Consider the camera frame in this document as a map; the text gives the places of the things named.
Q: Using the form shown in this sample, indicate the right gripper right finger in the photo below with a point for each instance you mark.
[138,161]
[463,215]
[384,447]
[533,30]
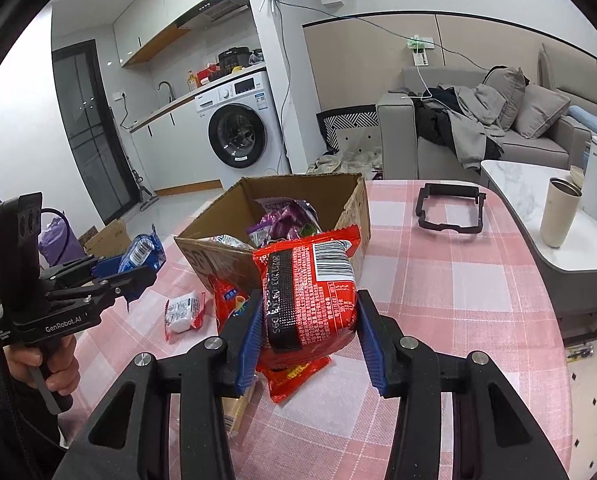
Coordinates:
[495,434]

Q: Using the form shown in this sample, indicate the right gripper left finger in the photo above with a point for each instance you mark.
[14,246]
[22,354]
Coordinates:
[127,436]

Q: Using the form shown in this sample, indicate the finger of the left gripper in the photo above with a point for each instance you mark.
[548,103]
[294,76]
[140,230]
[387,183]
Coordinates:
[106,286]
[113,262]

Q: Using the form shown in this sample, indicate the blue cookie packet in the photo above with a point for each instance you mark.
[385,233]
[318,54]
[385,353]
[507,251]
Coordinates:
[142,260]

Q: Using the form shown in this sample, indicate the white red instruction packet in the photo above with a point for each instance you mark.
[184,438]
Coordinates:
[184,313]

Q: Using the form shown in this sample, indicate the white noodle snack bag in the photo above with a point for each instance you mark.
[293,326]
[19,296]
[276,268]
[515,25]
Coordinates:
[226,240]

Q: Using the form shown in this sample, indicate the purple cartoon snack bag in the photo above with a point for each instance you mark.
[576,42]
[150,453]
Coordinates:
[283,219]

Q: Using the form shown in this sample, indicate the red sausage snack packet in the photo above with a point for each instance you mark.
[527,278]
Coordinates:
[283,383]

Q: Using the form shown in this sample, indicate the red spicy snack packet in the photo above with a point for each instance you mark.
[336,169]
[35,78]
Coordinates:
[308,296]

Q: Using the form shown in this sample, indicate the red cone chips bag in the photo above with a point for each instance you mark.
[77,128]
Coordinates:
[229,300]

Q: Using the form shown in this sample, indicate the clear cracker packet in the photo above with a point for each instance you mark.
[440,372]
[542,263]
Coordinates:
[234,410]

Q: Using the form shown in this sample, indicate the cardboard box on floor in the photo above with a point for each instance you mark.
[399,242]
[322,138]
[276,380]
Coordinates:
[111,241]

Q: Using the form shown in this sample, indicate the white coffee table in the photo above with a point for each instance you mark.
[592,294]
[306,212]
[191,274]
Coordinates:
[570,271]

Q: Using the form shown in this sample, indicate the pink plaid tablecloth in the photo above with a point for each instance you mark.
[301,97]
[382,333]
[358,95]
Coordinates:
[455,293]

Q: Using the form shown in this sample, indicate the white washing machine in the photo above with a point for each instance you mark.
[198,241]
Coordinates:
[243,129]

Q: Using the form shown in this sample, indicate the brown SF cardboard box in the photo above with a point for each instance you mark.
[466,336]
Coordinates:
[256,212]

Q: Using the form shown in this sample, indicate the beige tumbler cup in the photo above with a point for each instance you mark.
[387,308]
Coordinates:
[560,209]

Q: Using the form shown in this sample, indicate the range hood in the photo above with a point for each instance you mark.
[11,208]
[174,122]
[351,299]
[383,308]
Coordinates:
[210,12]

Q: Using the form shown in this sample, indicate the black patterned chair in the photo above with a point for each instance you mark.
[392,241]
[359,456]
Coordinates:
[350,129]

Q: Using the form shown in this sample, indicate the clothes pile on sofa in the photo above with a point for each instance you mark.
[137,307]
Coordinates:
[465,120]

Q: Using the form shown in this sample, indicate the grey cushion right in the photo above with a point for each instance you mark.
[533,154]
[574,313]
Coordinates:
[540,109]

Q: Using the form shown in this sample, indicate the grey cushion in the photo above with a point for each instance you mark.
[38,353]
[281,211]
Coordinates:
[510,83]
[540,109]

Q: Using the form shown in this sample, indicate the grey cushion left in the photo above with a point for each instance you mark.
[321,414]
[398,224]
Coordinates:
[510,83]

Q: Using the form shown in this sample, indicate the grey sofa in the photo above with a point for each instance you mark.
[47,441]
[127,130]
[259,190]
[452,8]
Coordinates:
[565,144]

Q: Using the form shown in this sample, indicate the black plastic frame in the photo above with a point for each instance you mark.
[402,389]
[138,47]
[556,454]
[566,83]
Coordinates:
[451,207]

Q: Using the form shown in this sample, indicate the white wall power strip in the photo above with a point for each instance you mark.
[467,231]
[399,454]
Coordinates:
[419,48]

